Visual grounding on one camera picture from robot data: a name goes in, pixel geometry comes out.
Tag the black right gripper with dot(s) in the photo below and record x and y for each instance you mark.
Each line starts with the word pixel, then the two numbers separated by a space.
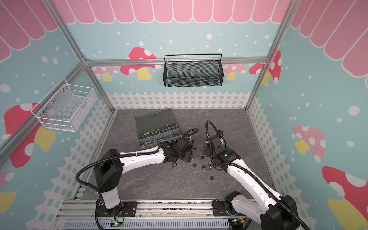
pixel 210 144

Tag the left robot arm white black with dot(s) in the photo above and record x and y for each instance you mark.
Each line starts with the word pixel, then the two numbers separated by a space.
pixel 109 169

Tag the black wire mesh basket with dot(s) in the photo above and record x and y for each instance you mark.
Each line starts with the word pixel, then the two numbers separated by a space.
pixel 193 70

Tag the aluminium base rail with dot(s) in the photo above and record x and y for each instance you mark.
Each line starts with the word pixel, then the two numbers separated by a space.
pixel 200 214

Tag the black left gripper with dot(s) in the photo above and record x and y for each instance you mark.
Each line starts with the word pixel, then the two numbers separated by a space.
pixel 189 156

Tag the green plastic compartment organizer box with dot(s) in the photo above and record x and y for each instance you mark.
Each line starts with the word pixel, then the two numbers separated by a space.
pixel 157 127

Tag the white wire mesh basket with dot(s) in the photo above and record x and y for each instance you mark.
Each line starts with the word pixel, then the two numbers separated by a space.
pixel 65 107

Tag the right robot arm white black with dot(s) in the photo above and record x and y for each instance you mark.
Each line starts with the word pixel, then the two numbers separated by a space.
pixel 270 209

